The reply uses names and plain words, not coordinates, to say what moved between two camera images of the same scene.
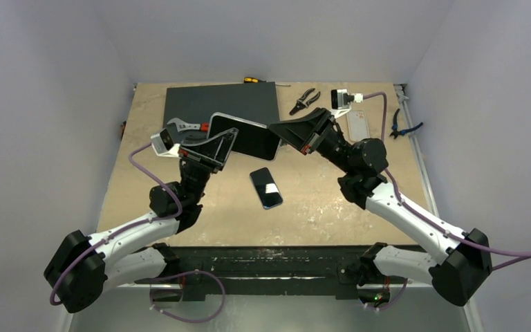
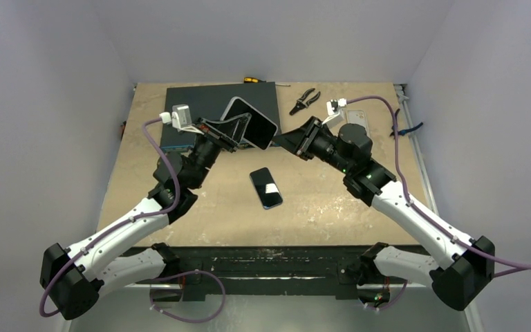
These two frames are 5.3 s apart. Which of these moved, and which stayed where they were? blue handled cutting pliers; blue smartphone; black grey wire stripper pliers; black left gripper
Moved: black left gripper
Stayed: blue handled cutting pliers; blue smartphone; black grey wire stripper pliers
